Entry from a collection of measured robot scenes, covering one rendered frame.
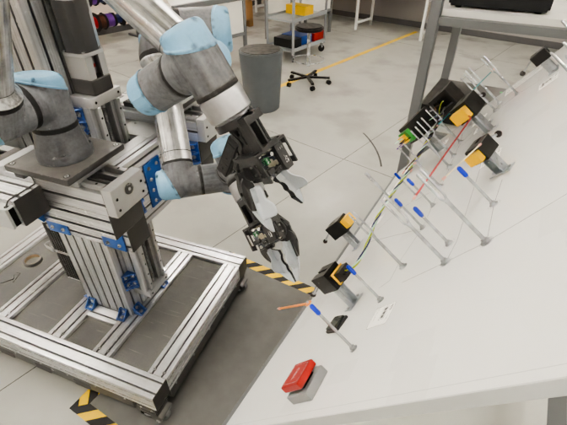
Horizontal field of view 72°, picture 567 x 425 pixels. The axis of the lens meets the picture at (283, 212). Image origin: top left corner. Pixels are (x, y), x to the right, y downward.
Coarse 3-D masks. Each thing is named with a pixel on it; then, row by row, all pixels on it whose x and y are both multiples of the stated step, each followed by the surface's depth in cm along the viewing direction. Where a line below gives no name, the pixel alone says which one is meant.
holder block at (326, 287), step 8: (328, 264) 79; (336, 264) 77; (320, 272) 80; (328, 272) 76; (312, 280) 79; (320, 280) 77; (328, 280) 75; (320, 288) 79; (328, 288) 77; (336, 288) 75
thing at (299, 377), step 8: (312, 360) 63; (296, 368) 64; (304, 368) 62; (312, 368) 62; (288, 376) 64; (296, 376) 62; (304, 376) 60; (288, 384) 62; (296, 384) 59; (304, 384) 60
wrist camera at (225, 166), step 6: (228, 138) 66; (228, 144) 67; (234, 144) 66; (228, 150) 68; (234, 150) 67; (222, 156) 70; (228, 156) 69; (234, 156) 68; (222, 162) 72; (228, 162) 70; (222, 168) 73; (228, 168) 72; (228, 174) 74
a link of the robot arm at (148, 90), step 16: (160, 64) 60; (128, 80) 67; (144, 80) 63; (160, 80) 61; (128, 96) 66; (144, 96) 64; (160, 96) 63; (176, 96) 63; (144, 112) 68; (160, 112) 69
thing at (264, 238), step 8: (240, 200) 84; (240, 208) 84; (248, 208) 84; (248, 216) 85; (248, 224) 84; (256, 224) 84; (280, 224) 87; (248, 232) 86; (256, 232) 84; (264, 232) 83; (272, 232) 82; (280, 232) 83; (248, 240) 84; (256, 240) 84; (264, 240) 83; (272, 240) 82; (280, 240) 88; (256, 248) 85; (264, 248) 85
